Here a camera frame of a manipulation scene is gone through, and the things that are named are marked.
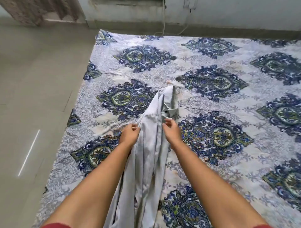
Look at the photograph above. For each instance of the bed with blue patterned sheet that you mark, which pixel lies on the bed with blue patterned sheet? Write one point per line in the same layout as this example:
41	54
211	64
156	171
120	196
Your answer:
235	98

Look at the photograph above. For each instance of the white long-sleeved shirt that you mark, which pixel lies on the white long-sleeved shirt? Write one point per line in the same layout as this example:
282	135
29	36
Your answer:
145	152

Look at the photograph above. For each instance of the patterned curtain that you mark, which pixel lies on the patterned curtain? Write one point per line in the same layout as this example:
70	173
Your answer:
35	11

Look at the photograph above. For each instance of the person's right hand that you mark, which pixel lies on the person's right hand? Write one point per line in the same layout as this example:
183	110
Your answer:
172	136

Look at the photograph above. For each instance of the person's right forearm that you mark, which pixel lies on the person's right forearm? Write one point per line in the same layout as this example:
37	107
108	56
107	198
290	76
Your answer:
211	188

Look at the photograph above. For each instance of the person's left forearm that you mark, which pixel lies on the person's left forearm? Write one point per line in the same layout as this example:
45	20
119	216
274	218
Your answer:
94	188

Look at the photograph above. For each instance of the person's left hand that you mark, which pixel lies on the person's left hand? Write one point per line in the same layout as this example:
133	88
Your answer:
129	137

